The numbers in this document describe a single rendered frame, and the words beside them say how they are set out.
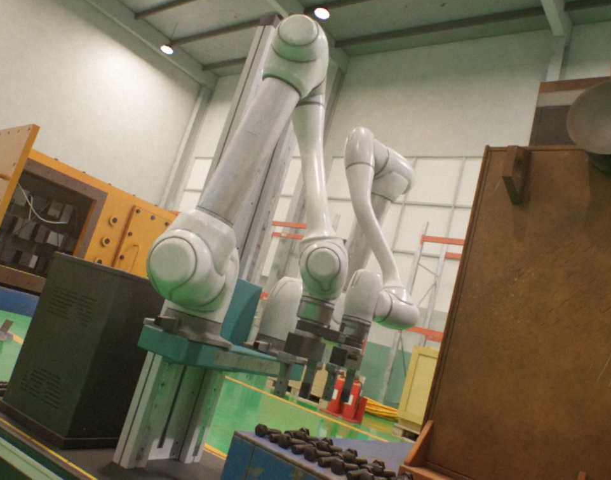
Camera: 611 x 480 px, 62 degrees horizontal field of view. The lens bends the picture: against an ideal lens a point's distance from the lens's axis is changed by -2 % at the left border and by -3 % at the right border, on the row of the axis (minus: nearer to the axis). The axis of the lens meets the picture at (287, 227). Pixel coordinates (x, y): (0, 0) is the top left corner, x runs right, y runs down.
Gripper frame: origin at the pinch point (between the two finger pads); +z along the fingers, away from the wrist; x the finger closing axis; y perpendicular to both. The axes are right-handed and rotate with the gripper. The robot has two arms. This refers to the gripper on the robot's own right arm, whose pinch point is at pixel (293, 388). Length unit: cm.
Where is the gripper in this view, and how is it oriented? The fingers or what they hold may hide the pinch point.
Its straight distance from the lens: 135.7
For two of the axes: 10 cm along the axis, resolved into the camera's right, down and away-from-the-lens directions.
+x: -4.6, -3.1, -8.3
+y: -8.4, -1.4, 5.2
